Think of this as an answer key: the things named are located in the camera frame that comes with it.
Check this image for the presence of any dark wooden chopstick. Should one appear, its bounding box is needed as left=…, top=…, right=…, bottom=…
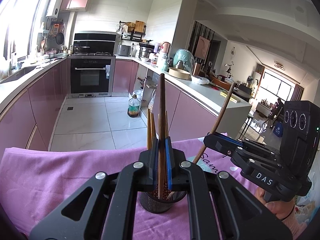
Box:
left=193, top=82, right=235, bottom=164
left=158, top=73, right=166, bottom=199

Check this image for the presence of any right hand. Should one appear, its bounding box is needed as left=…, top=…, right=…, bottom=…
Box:
left=255, top=187, right=295, bottom=221

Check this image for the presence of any black mesh utensil cup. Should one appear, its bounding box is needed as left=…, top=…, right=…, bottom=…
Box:
left=139, top=191, right=187, bottom=214

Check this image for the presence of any pink floral tablecloth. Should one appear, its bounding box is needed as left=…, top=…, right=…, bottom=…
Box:
left=0, top=134, right=266, bottom=240

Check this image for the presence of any plastic oil bottle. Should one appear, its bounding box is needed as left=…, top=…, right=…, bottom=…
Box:
left=127, top=94, right=140, bottom=118

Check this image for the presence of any pink kettle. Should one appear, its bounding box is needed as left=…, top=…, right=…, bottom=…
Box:
left=160, top=42, right=171, bottom=54

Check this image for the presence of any black built-in oven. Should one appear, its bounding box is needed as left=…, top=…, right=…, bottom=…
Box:
left=69, top=56, right=116, bottom=98

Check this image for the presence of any black range hood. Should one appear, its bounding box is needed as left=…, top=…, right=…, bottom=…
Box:
left=73, top=31, right=117, bottom=56

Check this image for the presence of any black frying pan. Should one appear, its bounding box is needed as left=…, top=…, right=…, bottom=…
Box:
left=55, top=32, right=65, bottom=45

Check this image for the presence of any white water heater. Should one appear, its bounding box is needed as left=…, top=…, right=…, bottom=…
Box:
left=46, top=0, right=62, bottom=18

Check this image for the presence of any window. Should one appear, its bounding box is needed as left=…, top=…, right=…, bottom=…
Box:
left=1, top=0, right=40, bottom=61

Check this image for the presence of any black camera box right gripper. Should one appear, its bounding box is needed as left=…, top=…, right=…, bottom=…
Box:
left=280, top=101, right=319, bottom=179

